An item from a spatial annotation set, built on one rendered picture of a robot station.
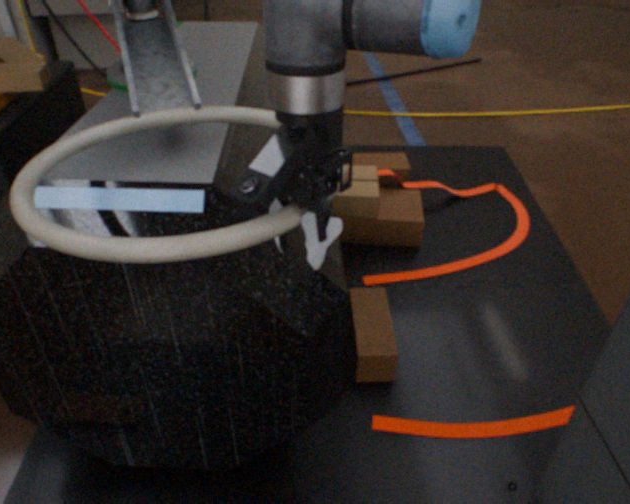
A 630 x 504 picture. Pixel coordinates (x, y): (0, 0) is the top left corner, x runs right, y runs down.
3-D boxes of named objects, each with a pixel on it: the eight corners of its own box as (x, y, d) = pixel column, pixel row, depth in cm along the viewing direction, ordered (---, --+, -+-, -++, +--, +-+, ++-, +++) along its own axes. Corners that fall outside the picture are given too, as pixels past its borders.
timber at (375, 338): (395, 381, 166) (399, 355, 159) (355, 382, 166) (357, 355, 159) (382, 313, 190) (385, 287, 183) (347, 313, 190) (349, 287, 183)
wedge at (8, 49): (-14, 58, 173) (-20, 42, 170) (16, 50, 179) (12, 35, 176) (14, 72, 163) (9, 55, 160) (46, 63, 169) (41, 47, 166)
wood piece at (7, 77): (-32, 94, 149) (-39, 76, 146) (-20, 81, 157) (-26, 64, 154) (43, 90, 150) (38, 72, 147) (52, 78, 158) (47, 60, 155)
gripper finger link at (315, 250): (354, 257, 74) (344, 193, 70) (326, 277, 70) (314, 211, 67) (336, 253, 76) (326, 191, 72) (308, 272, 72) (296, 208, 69)
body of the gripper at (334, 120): (353, 192, 72) (357, 102, 65) (310, 217, 66) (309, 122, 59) (309, 175, 76) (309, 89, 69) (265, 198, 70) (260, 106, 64)
